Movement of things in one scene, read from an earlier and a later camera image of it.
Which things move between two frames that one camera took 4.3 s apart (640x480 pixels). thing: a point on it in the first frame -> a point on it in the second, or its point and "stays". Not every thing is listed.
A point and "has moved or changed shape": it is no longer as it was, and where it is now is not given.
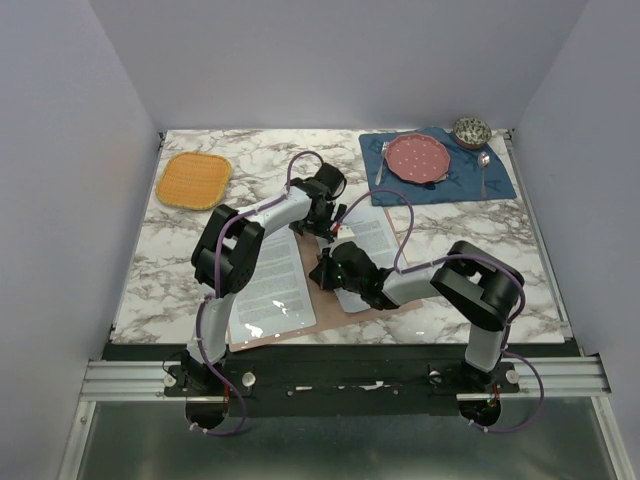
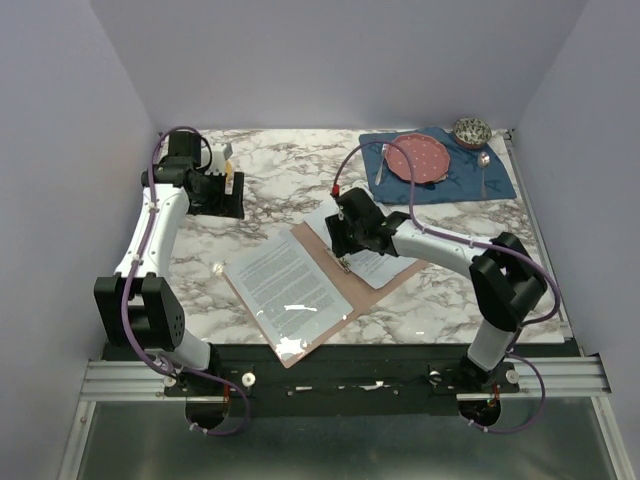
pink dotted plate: x=418 y=158 stays
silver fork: x=385 y=146 stays
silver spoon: x=483 y=160 stays
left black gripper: x=324 y=231 -> x=225 y=205
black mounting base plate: x=340 y=381 stays
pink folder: x=326 y=307 has moved or changed shape
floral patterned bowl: x=472 y=133 stays
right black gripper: x=324 y=275 -> x=336 y=225
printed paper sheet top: x=276 y=301 has moved or changed shape
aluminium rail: x=568 y=379 stays
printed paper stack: x=374 y=234 has moved or changed shape
